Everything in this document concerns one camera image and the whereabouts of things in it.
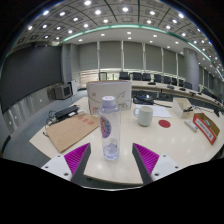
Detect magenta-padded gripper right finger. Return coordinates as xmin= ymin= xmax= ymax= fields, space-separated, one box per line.
xmin=131 ymin=142 xmax=183 ymax=186

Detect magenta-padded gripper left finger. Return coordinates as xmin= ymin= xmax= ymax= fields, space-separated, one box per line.
xmin=40 ymin=142 xmax=92 ymax=186

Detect clear plastic water bottle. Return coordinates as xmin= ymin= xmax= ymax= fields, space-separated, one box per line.
xmin=98 ymin=95 xmax=122 ymax=162

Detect flat brown cardboard envelope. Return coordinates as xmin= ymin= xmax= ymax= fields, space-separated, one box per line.
xmin=45 ymin=113 xmax=100 ymax=154

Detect white ceramic mug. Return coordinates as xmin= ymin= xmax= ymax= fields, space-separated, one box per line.
xmin=133 ymin=105 xmax=154 ymax=127

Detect black power adapter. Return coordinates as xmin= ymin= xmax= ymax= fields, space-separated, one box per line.
xmin=54 ymin=104 xmax=80 ymax=121

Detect white printed paper sheet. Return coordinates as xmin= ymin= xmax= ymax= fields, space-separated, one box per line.
xmin=134 ymin=103 xmax=173 ymax=119

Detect white remote control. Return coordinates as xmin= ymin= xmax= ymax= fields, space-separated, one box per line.
xmin=183 ymin=118 xmax=199 ymax=133

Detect white desk organizer box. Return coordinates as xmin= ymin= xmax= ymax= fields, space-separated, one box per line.
xmin=171 ymin=97 xmax=195 ymax=120

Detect black desk phone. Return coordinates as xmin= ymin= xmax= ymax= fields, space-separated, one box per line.
xmin=132 ymin=93 xmax=155 ymax=106

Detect red-edged open cardboard box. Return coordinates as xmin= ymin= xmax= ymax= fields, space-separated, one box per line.
xmin=192 ymin=112 xmax=221 ymax=146

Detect grey equipment cabinet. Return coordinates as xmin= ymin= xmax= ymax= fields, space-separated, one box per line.
xmin=53 ymin=83 xmax=73 ymax=101

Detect long curved conference desk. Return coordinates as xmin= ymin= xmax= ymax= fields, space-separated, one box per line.
xmin=131 ymin=79 xmax=224 ymax=108

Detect white paper ream box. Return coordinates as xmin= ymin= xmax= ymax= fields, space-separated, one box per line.
xmin=86 ymin=80 xmax=133 ymax=116

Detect row of black chairs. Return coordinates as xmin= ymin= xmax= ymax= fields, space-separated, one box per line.
xmin=118 ymin=71 xmax=194 ymax=90

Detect ceiling lights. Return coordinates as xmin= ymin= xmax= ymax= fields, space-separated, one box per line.
xmin=26 ymin=0 xmax=214 ymax=44

